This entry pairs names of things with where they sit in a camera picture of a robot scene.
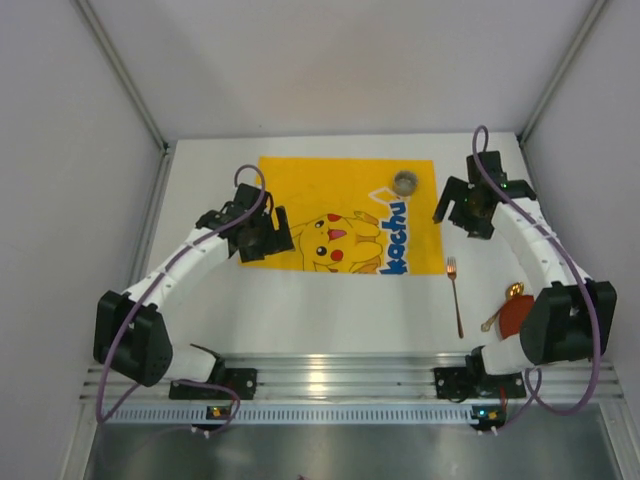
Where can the yellow Pikachu placemat cloth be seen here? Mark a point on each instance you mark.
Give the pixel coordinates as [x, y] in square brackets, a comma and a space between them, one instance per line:
[345, 218]

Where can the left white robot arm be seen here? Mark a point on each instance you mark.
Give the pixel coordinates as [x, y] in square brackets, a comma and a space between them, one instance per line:
[137, 331]

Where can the aluminium mounting rail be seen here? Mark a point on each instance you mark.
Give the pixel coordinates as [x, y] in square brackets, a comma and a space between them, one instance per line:
[337, 378]

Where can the red plate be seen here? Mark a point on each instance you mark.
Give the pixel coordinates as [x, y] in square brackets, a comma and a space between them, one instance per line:
[513, 315]

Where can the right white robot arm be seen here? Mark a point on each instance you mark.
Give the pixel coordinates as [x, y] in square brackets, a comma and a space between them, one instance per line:
[572, 314]

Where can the copper fork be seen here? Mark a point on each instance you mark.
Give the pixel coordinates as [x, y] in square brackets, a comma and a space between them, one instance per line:
[451, 271]

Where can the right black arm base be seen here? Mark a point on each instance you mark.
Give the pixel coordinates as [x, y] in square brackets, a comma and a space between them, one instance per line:
[458, 384]

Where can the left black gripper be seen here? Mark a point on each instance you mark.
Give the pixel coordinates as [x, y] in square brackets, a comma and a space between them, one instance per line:
[273, 232]

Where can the gold spoon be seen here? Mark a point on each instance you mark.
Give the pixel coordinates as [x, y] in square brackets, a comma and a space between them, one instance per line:
[511, 292]

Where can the perforated cable tray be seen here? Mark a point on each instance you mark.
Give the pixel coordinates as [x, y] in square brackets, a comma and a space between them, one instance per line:
[298, 414]

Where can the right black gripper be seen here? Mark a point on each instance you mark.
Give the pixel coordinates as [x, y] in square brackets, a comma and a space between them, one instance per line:
[459, 203]

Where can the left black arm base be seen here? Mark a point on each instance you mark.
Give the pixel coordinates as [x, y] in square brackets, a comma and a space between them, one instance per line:
[243, 381]

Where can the right aluminium frame post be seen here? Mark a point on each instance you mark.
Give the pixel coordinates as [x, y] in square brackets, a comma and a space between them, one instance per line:
[568, 57]

